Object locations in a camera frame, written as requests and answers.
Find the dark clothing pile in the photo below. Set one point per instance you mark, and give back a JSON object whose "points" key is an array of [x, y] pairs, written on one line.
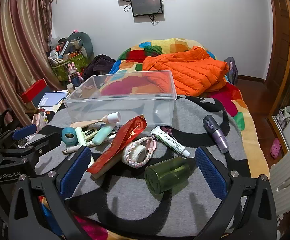
{"points": [[99, 63]]}

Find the wooden piece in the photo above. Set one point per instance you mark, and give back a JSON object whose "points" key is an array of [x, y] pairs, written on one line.
{"points": [[104, 171]]}

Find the white pen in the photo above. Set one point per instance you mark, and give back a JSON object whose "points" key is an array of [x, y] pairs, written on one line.
{"points": [[72, 150]]}

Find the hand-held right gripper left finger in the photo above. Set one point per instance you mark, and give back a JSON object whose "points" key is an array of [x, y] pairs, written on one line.
{"points": [[76, 170]]}

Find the blue white box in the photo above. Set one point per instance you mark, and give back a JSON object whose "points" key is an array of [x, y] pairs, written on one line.
{"points": [[49, 100]]}

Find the green storage bag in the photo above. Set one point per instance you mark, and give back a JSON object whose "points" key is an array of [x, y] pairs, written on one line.
{"points": [[59, 72]]}

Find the grey plush toy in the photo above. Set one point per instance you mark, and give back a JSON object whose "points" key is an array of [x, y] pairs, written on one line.
{"points": [[86, 42]]}

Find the small black monitor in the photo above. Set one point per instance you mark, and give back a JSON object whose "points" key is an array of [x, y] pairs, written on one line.
{"points": [[146, 5]]}

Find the orange down jacket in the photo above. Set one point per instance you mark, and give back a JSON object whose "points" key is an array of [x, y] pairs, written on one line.
{"points": [[190, 70]]}

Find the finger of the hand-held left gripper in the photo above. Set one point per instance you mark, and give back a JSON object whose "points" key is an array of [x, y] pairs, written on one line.
{"points": [[47, 141], [24, 131]]}

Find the white tape roll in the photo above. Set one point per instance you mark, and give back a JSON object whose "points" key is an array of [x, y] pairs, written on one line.
{"points": [[135, 153]]}

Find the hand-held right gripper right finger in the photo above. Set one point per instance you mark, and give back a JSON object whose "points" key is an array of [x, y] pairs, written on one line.
{"points": [[210, 172]]}

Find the red gold long box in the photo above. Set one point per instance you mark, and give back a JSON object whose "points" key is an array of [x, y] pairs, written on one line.
{"points": [[125, 136]]}

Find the colourful patchwork blanket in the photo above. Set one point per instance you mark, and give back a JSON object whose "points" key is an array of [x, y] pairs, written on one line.
{"points": [[245, 120]]}

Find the pink hair clip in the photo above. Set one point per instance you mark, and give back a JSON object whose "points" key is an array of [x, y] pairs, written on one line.
{"points": [[166, 130]]}

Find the pink pouch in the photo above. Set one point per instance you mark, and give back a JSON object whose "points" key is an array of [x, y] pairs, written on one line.
{"points": [[38, 121]]}

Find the striped pink curtain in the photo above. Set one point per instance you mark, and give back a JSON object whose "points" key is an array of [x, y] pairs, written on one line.
{"points": [[14, 55]]}

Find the grey white shoes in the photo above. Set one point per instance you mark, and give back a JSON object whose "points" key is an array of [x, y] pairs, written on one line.
{"points": [[285, 116]]}

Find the pink bunny toy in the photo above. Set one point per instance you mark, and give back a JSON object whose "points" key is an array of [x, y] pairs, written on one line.
{"points": [[72, 70]]}

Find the grey black blanket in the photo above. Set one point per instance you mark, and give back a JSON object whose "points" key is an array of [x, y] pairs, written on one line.
{"points": [[135, 205]]}

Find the pink clog shoe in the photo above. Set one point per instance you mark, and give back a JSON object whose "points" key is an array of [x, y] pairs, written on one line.
{"points": [[275, 148]]}

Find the wooden door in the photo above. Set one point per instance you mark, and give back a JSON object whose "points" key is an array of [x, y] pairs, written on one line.
{"points": [[280, 42]]}

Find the white ointment tube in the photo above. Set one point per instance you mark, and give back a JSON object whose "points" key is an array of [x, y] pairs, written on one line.
{"points": [[170, 141]]}

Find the clear plastic storage box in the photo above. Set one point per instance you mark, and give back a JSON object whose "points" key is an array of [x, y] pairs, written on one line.
{"points": [[120, 107]]}

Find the white case with black dots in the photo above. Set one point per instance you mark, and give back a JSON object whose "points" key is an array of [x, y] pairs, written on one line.
{"points": [[89, 133]]}

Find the light green tube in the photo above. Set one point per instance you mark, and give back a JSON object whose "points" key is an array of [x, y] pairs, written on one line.
{"points": [[81, 136]]}

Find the mint bottle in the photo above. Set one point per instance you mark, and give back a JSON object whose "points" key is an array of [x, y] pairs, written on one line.
{"points": [[102, 135]]}

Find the teal tape roll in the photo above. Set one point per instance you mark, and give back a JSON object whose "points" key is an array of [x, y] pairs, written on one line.
{"points": [[66, 136]]}

